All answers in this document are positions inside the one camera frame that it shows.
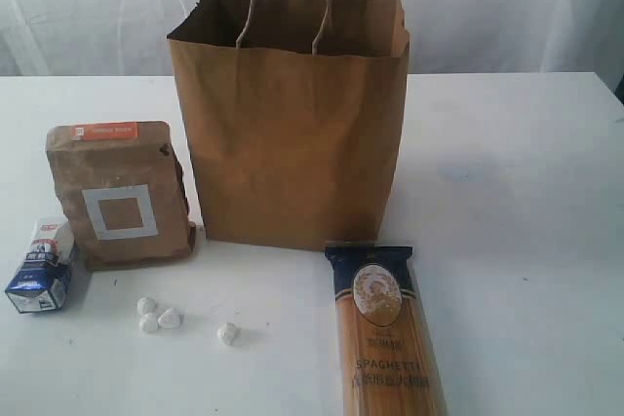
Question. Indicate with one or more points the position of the brown paper shopping bag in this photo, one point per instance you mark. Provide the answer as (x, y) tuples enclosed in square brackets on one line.
[(293, 113)]

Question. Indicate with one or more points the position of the brown kraft pouch orange label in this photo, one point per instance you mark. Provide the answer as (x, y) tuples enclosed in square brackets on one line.
[(120, 186)]

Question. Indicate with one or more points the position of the blue white milk carton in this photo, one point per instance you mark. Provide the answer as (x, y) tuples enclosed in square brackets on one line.
[(43, 278)]

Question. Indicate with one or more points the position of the white pebble candy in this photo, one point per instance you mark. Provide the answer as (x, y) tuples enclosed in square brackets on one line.
[(227, 333), (170, 319), (148, 323), (146, 305)]

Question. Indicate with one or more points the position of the spaghetti packet dark blue top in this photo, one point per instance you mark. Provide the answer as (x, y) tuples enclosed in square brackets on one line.
[(387, 361)]

